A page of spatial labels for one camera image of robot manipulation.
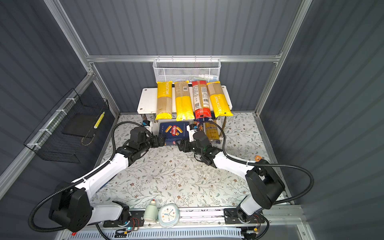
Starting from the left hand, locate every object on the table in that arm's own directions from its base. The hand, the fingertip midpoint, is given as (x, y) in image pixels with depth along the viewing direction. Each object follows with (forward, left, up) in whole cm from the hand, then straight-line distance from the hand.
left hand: (159, 136), depth 85 cm
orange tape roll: (-8, -61, -17) cm, 64 cm away
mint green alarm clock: (-37, -6, -15) cm, 41 cm away
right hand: (-5, -12, 0) cm, 13 cm away
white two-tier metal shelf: (+12, +5, +16) cm, 21 cm away
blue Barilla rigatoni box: (+6, -8, -4) cm, 11 cm away
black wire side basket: (-3, +44, +10) cm, 45 cm away
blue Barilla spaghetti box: (+19, -26, -8) cm, 33 cm away
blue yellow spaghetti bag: (+9, -33, -9) cm, 35 cm away
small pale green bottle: (-37, +2, -11) cm, 38 cm away
